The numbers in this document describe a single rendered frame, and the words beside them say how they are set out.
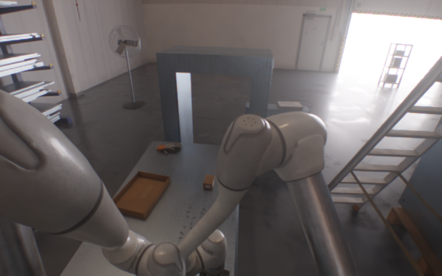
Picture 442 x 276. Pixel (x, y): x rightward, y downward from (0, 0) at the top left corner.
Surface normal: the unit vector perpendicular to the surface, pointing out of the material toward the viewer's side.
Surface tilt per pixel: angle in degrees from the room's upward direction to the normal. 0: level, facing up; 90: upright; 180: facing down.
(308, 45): 90
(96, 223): 105
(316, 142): 55
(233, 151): 83
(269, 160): 96
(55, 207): 99
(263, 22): 90
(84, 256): 0
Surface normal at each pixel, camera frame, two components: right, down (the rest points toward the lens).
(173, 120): -0.14, 0.47
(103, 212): 0.97, 0.21
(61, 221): 0.56, 0.66
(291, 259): 0.02, -0.88
